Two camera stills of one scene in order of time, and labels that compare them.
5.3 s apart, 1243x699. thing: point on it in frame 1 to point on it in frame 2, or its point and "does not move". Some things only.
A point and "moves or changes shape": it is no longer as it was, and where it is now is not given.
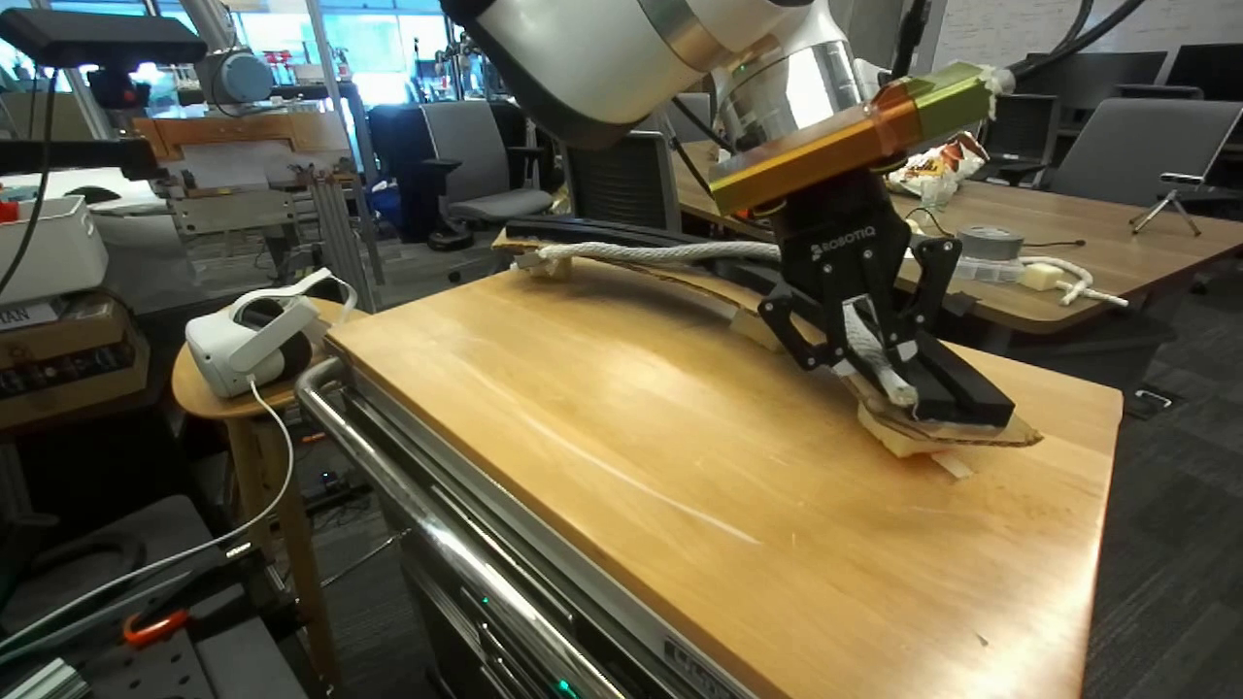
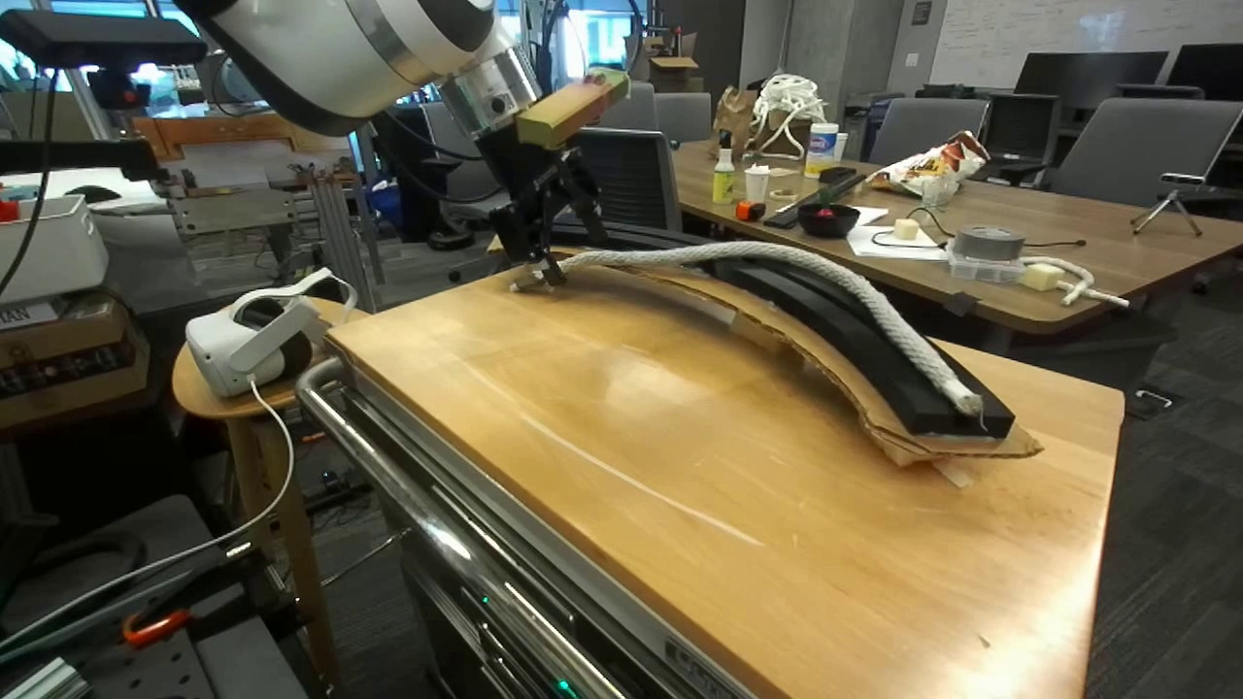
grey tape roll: x=987 y=243 does not move
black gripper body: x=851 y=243 to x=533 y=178
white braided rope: x=857 y=350 moves or changes shape
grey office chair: x=1147 y=143 does not move
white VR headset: x=269 y=335 does not move
